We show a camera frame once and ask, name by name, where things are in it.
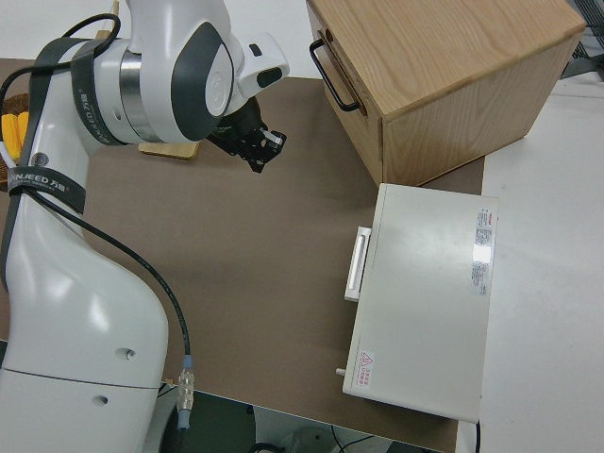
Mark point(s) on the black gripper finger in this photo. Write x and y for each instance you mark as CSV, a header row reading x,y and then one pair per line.
x,y
276,141
257,158

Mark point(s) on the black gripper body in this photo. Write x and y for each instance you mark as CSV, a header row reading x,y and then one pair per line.
x,y
238,125

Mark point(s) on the light wooden drawer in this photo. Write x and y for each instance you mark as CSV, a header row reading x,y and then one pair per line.
x,y
337,78

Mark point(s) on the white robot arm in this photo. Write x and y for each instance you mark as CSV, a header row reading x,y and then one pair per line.
x,y
80,283

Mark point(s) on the wooden mug rack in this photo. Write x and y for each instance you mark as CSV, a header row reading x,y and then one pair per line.
x,y
170,150

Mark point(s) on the brown table mat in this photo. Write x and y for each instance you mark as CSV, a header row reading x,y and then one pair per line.
x,y
259,283

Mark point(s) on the light wooden cabinet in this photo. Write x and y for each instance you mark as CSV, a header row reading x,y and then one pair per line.
x,y
448,71

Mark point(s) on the yellow corn cob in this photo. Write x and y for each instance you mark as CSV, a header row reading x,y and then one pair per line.
x,y
8,132
22,125

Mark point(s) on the white toaster oven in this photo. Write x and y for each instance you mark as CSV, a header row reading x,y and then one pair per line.
x,y
424,302

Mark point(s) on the brown wicker basket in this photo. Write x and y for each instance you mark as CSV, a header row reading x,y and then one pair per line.
x,y
19,101

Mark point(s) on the grey round stand base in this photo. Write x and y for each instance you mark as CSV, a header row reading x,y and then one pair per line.
x,y
309,441

